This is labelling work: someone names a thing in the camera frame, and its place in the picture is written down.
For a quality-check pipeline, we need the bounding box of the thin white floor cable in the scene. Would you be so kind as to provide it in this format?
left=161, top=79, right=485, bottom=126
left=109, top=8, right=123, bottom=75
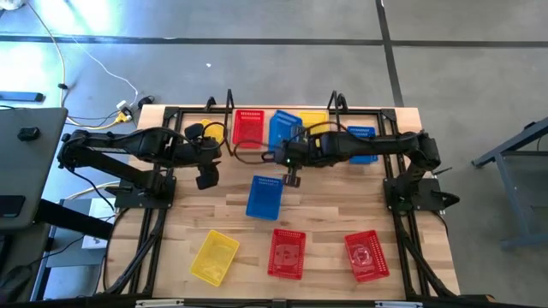
left=68, top=36, right=140, bottom=108

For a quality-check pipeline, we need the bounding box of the black desk foot bar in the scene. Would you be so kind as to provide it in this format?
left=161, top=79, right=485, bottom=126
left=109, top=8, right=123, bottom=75
left=33, top=199, right=116, bottom=241

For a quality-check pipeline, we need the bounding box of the black phone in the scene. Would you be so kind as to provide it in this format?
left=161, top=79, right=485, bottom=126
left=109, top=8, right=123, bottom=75
left=0, top=195, right=26, bottom=219

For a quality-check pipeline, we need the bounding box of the silver metal bracket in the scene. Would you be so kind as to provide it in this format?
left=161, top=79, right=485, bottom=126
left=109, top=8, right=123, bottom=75
left=374, top=300, right=424, bottom=308
left=135, top=299, right=185, bottom=308

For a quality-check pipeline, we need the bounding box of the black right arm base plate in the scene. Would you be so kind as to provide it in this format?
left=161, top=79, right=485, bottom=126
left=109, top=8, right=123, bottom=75
left=384, top=177, right=446, bottom=213

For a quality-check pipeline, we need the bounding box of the grey desk top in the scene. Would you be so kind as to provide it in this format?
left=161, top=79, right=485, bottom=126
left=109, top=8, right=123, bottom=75
left=0, top=106, right=69, bottom=234

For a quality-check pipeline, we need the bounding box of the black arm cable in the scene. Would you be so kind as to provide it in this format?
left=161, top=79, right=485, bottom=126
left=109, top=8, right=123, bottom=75
left=229, top=121, right=343, bottom=166
left=199, top=121, right=235, bottom=157

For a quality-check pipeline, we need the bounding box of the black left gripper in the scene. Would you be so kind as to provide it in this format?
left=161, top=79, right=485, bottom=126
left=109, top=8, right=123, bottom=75
left=183, top=122, right=223, bottom=192

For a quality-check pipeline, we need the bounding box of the small black desk device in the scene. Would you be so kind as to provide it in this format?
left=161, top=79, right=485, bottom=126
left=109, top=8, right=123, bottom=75
left=16, top=127, right=41, bottom=142

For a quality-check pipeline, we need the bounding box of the blue plastic mesh basket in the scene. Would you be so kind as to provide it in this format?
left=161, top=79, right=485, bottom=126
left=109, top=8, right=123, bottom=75
left=345, top=125, right=379, bottom=165
left=268, top=109, right=304, bottom=153
left=245, top=175, right=285, bottom=222

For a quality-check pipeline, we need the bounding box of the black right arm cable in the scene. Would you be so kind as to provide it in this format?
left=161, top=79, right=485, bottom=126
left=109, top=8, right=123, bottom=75
left=229, top=121, right=343, bottom=166

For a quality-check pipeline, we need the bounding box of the dark flat bar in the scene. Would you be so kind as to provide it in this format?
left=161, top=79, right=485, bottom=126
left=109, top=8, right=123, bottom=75
left=0, top=91, right=46, bottom=104

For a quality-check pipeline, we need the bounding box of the cream floor cable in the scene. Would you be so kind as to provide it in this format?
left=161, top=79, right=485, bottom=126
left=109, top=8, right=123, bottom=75
left=23, top=0, right=69, bottom=108

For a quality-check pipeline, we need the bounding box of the red plastic mesh basket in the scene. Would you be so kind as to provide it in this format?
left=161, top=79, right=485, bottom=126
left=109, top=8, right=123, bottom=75
left=343, top=229, right=391, bottom=284
left=231, top=109, right=265, bottom=150
left=266, top=228, right=307, bottom=281

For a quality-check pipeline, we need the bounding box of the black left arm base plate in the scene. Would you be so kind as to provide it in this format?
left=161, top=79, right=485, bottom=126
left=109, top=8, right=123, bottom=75
left=114, top=175, right=176, bottom=210

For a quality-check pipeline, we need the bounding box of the white paper sheet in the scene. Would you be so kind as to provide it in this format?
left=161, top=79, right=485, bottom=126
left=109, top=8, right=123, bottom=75
left=80, top=197, right=119, bottom=250

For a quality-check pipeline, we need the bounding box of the pale thick cable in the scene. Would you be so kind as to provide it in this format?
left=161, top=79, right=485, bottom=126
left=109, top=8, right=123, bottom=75
left=63, top=181, right=122, bottom=202

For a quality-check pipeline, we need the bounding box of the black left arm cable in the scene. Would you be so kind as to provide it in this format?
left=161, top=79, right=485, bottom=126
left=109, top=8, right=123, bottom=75
left=199, top=121, right=235, bottom=157

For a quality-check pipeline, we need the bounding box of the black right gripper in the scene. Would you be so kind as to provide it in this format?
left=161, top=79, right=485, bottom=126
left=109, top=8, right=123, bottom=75
left=273, top=135, right=321, bottom=189

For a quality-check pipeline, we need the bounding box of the black aluminium table frame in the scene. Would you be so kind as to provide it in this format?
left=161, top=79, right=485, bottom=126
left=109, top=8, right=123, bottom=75
left=97, top=104, right=462, bottom=300

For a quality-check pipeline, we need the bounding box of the grey metal cart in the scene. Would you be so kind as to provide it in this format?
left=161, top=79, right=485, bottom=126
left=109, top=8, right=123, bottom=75
left=470, top=115, right=548, bottom=252

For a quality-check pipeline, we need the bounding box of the yellow floor cable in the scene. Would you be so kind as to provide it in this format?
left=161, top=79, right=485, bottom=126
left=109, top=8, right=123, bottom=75
left=63, top=111, right=133, bottom=131

